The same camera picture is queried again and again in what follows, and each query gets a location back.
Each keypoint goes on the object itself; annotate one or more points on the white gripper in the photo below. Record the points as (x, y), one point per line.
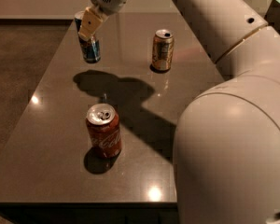
(107, 0)

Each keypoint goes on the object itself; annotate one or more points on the blue silver redbull can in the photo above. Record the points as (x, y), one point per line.
(90, 49)

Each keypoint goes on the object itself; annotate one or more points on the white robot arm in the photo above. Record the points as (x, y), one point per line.
(227, 141)

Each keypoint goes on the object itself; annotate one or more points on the gold drink can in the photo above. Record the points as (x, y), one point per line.
(162, 50)

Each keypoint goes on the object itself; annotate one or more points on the red coca-cola can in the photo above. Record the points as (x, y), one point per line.
(102, 121)

